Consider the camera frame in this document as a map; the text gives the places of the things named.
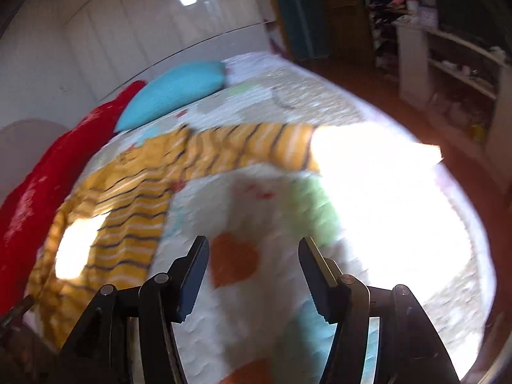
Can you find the teal knitted pillow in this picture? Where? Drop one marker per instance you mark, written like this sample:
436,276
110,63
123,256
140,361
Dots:
172,90

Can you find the cluttered dark shelf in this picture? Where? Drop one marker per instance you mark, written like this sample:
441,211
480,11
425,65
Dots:
456,76

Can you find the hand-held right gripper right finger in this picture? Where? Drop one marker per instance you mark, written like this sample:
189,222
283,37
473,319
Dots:
316,284

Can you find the pale fleece blanket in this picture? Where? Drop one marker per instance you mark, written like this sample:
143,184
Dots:
248,66

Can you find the wooden door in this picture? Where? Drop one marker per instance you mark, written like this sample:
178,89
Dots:
320,12

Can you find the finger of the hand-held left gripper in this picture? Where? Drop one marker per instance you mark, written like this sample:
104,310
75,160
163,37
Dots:
16,314

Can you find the red embroidered pillow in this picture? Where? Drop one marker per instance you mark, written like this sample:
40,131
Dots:
44,192

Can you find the yellow striped sweater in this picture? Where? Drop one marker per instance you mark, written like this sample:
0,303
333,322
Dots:
140,208

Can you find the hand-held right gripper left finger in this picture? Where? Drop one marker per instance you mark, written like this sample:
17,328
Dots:
192,284

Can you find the dark cluttered rack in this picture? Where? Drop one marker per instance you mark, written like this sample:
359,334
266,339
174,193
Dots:
380,36

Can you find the patchwork heart quilt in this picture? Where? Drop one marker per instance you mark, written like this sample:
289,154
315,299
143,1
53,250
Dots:
248,196

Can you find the white glossy wardrobe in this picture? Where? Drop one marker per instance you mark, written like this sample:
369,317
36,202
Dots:
140,24

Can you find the white headboard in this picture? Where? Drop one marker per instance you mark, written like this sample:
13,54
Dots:
28,148

